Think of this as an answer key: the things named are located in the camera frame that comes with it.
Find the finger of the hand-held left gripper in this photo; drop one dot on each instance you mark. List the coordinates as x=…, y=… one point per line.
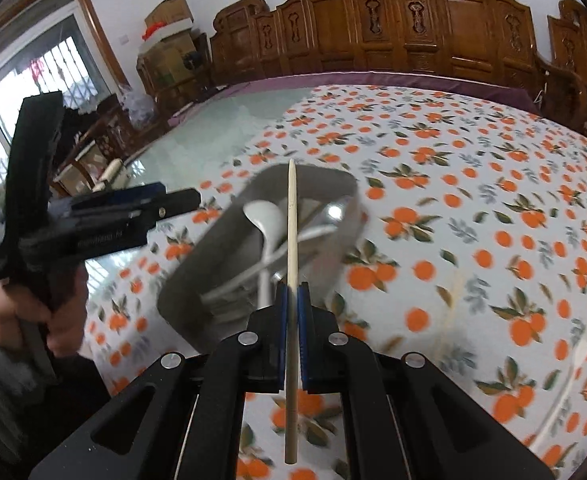
x=133, y=192
x=173, y=202

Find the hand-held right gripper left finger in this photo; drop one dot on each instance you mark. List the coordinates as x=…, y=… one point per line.
x=253, y=360

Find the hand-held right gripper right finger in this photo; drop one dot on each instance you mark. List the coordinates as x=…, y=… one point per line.
x=328, y=360

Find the metal tray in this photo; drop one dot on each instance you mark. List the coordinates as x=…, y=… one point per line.
x=198, y=270

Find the large white spoon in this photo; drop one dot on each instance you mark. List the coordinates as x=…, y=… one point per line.
x=263, y=217

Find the light wooden chopstick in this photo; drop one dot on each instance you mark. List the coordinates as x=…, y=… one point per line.
x=291, y=240

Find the small white spoon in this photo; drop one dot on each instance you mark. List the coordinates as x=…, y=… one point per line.
x=318, y=234

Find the person's left forearm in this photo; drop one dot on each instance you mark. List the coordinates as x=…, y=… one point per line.
x=13, y=410

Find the person's left hand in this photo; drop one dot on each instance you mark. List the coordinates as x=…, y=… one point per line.
x=68, y=320

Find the wooden chair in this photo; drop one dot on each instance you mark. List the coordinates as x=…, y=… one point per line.
x=103, y=145

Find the clear plastic bags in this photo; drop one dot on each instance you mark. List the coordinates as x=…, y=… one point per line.
x=138, y=107

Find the wooden cabinet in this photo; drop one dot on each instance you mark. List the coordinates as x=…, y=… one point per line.
x=173, y=85

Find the window with metal grille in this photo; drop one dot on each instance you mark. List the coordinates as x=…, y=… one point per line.
x=28, y=85

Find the cardboard boxes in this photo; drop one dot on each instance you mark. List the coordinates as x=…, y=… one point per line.
x=171, y=25

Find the orange print tablecloth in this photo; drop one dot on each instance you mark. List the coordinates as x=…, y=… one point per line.
x=473, y=210

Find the long carved wooden sofa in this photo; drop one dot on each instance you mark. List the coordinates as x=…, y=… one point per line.
x=398, y=20

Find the carved wooden armchair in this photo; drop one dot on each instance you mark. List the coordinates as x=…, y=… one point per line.
x=583, y=70

